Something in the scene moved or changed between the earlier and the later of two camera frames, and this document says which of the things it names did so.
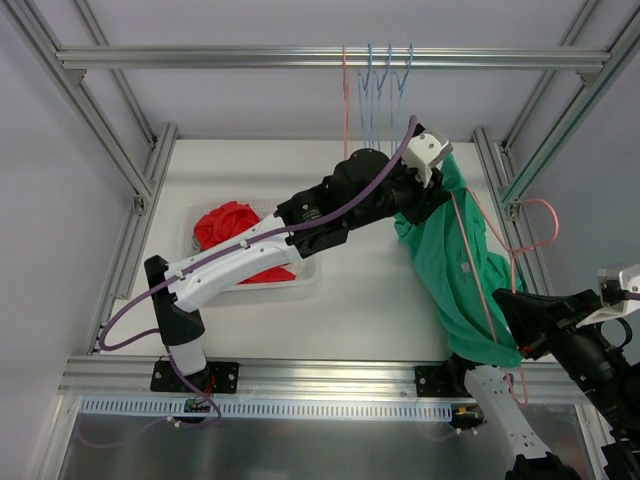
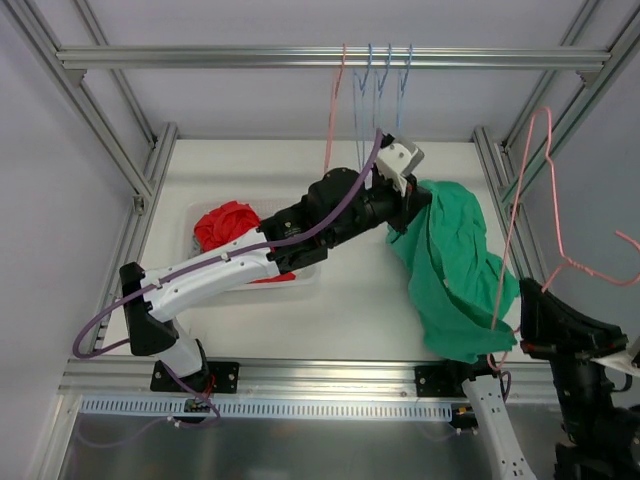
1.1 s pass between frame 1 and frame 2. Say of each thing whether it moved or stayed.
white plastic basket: stayed
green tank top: moved
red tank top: stayed
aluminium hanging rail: stayed
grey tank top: stayed
